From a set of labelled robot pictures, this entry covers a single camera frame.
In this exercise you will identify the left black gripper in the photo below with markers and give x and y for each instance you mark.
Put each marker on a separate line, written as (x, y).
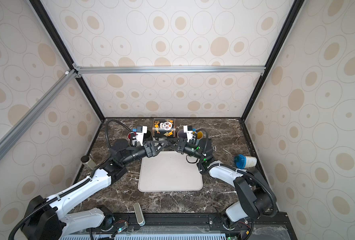
(150, 148)

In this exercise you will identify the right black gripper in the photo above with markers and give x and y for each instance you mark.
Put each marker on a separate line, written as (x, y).
(183, 144)

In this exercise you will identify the black skull pattern mug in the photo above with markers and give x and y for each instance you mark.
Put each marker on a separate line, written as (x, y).
(164, 128)

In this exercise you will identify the blue mug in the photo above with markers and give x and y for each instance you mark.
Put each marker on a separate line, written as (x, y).
(201, 133)

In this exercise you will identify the pink mug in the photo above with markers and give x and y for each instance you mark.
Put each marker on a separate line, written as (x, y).
(181, 134)

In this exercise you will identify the white mug red inside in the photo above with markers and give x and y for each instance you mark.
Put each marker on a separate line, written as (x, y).
(131, 136)

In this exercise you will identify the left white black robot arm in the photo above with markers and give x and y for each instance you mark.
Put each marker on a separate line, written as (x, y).
(121, 154)

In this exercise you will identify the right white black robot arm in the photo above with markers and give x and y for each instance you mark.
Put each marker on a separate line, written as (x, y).
(255, 197)

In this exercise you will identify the beige plastic tray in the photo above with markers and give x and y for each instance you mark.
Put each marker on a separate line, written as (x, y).
(169, 172)

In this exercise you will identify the white cup blue lid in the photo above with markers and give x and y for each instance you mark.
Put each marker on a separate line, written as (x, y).
(245, 162)

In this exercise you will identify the grey white remote bar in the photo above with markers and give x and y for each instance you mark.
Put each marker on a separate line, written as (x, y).
(139, 214)

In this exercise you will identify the small bottle black cap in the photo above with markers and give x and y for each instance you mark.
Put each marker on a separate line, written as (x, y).
(87, 161)

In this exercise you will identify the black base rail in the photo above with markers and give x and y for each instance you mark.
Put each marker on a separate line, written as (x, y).
(165, 220)

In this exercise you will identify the horizontal aluminium frame bar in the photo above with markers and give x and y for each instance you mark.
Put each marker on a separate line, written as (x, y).
(170, 70)

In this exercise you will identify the diagonal aluminium frame bar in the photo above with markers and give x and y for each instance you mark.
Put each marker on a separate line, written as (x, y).
(12, 136)

